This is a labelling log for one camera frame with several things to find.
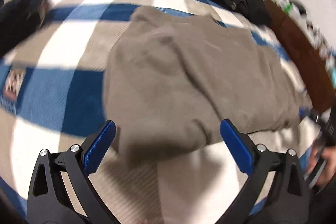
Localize black object at left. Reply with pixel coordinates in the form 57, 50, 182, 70
1, 0, 49, 57

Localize blue white checked blanket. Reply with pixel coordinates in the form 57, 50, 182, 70
1, 0, 309, 223

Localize person's right hand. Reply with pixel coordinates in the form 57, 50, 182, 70
306, 144, 335, 188

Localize taupe fleece jacket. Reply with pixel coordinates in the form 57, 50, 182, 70
102, 6, 309, 165

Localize cluttered items beside bed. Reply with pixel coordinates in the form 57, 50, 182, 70
273, 0, 335, 88

